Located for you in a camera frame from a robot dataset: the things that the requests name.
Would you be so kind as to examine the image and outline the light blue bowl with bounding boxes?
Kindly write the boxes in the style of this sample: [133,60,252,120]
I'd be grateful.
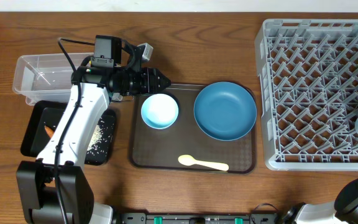
[140,93,179,129]

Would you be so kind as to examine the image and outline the rice grains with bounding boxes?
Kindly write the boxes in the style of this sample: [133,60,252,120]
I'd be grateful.
[87,119,114,156]

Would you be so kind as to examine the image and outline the orange carrot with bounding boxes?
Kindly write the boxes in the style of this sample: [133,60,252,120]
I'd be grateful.
[44,126,54,138]

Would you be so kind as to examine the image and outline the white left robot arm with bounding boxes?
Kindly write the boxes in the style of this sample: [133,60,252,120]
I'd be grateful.
[16,66,171,223]

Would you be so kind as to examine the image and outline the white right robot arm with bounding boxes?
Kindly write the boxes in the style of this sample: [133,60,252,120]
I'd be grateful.
[277,179,358,224]

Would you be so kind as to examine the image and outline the grey dishwasher rack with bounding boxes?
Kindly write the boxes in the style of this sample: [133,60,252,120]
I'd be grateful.
[255,19,358,171]

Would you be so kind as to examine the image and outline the black waste tray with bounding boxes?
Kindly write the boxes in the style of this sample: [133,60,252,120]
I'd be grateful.
[21,101,116,166]

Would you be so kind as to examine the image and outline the brown serving tray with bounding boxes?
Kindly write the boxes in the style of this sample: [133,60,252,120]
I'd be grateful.
[129,83,257,174]

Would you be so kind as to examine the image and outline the dark blue plate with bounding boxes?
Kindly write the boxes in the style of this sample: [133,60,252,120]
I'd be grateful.
[193,82,257,141]

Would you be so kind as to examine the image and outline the cream plastic spoon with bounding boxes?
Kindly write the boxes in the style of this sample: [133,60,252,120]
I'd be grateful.
[178,154,229,171]

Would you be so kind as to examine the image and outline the clear plastic bin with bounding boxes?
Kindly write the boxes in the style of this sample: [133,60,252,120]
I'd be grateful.
[12,52,124,106]

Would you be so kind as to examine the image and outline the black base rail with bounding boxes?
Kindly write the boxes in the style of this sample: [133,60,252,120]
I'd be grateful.
[111,208,285,224]

